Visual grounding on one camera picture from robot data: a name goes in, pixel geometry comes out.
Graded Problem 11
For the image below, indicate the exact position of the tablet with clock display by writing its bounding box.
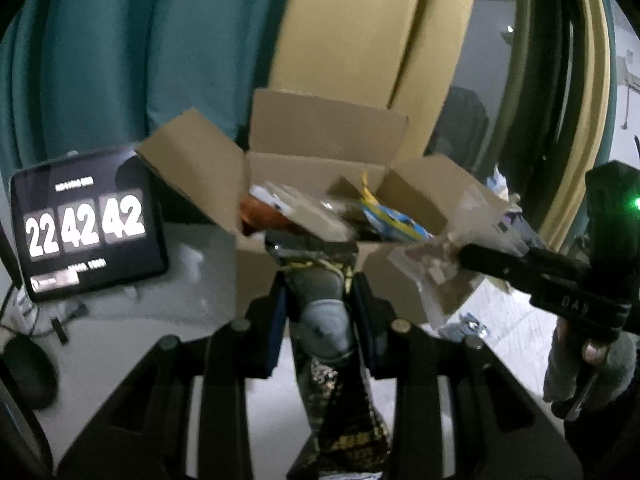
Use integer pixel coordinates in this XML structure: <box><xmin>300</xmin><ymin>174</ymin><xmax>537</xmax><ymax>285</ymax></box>
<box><xmin>10</xmin><ymin>146</ymin><xmax>169</xmax><ymax>304</ymax></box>

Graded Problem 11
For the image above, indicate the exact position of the dark glass window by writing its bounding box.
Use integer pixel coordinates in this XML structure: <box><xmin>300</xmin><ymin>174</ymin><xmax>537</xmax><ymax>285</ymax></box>
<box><xmin>422</xmin><ymin>0</ymin><xmax>576</xmax><ymax>186</ymax></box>

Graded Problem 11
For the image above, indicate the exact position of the black round speaker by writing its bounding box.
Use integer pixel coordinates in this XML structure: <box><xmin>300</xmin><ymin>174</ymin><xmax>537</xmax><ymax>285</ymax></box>
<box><xmin>0</xmin><ymin>334</ymin><xmax>60</xmax><ymax>412</ymax></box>

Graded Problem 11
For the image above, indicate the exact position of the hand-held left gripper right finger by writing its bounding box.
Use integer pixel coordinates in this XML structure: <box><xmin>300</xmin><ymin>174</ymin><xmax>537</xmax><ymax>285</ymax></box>
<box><xmin>349</xmin><ymin>274</ymin><xmax>584</xmax><ymax>480</ymax></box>

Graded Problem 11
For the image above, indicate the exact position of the small blue silver snack packet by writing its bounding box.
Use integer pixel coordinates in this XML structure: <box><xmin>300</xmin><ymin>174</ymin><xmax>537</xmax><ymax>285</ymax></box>
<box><xmin>439</xmin><ymin>311</ymin><xmax>489</xmax><ymax>342</ymax></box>

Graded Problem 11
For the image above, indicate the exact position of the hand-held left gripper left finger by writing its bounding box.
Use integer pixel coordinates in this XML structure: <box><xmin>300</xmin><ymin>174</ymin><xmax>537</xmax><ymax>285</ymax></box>
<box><xmin>57</xmin><ymin>274</ymin><xmax>288</xmax><ymax>480</ymax></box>

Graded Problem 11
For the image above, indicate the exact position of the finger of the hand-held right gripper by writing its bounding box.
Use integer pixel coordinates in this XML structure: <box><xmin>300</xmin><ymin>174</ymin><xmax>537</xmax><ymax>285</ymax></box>
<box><xmin>456</xmin><ymin>241</ymin><xmax>592</xmax><ymax>292</ymax></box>

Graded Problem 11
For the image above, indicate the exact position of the orange snack packet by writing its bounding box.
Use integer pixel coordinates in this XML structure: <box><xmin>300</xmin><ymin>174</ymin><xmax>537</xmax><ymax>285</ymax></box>
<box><xmin>239</xmin><ymin>195</ymin><xmax>297</xmax><ymax>235</ymax></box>

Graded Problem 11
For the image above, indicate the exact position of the yellow curtain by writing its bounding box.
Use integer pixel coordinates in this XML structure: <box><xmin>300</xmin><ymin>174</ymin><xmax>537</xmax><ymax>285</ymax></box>
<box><xmin>269</xmin><ymin>0</ymin><xmax>482</xmax><ymax>113</ymax></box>

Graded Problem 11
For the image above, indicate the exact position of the blue yellow snack packet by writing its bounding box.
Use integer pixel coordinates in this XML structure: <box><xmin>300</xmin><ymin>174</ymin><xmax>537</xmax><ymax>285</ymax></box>
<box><xmin>359</xmin><ymin>172</ymin><xmax>434</xmax><ymax>244</ymax></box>

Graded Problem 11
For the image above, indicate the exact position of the teal curtain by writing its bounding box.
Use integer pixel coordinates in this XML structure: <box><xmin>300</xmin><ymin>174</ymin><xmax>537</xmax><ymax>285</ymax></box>
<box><xmin>0</xmin><ymin>0</ymin><xmax>301</xmax><ymax>186</ymax></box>
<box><xmin>595</xmin><ymin>0</ymin><xmax>621</xmax><ymax>166</ymax></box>

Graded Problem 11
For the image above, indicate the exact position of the cardboard box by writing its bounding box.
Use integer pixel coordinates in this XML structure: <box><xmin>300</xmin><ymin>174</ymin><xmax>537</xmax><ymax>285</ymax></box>
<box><xmin>135</xmin><ymin>87</ymin><xmax>512</xmax><ymax>328</ymax></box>

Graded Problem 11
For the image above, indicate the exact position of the black gold snack packet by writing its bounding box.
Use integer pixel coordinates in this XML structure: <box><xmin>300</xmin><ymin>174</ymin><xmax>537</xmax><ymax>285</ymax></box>
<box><xmin>265</xmin><ymin>230</ymin><xmax>392</xmax><ymax>478</ymax></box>

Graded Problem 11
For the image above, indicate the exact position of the clear packet with brown snack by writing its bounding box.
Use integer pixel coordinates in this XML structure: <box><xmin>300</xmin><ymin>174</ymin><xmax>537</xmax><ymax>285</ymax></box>
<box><xmin>389</xmin><ymin>232</ymin><xmax>482</xmax><ymax>328</ymax></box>

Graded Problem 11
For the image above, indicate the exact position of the white quilted table cover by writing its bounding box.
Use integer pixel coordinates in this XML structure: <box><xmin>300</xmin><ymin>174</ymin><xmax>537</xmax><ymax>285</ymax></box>
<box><xmin>0</xmin><ymin>220</ymin><xmax>568</xmax><ymax>480</ymax></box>

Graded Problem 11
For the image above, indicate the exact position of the person's right hand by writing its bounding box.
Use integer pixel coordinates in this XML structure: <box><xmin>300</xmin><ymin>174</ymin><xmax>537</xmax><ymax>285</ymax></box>
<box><xmin>541</xmin><ymin>319</ymin><xmax>639</xmax><ymax>412</ymax></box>

